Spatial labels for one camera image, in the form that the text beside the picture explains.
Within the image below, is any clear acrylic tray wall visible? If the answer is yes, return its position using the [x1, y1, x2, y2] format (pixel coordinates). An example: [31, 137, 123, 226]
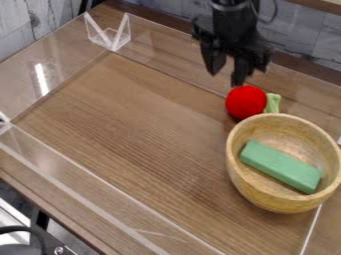
[0, 118, 225, 255]

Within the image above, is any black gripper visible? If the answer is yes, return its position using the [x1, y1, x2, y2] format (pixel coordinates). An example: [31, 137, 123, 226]
[192, 15, 273, 87]

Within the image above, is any wooden bowl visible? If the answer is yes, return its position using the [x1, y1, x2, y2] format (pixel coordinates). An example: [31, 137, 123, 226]
[225, 114, 341, 214]

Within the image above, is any black cable bottom left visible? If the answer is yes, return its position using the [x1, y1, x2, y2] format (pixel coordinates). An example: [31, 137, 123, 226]
[0, 225, 44, 255]

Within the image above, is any green rectangular block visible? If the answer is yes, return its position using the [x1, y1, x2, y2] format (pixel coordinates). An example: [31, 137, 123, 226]
[240, 140, 321, 194]

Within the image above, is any black metal table frame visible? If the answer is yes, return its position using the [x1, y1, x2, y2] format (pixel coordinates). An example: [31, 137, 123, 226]
[31, 207, 78, 255]

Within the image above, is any red plush fruit green leaf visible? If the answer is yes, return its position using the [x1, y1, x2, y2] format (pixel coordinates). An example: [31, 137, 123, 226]
[225, 86, 281, 120]

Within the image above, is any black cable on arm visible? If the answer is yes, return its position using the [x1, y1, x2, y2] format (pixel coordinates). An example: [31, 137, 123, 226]
[252, 0, 278, 25]

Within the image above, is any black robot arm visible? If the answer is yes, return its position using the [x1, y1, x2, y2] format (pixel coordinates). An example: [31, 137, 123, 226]
[192, 0, 278, 87]

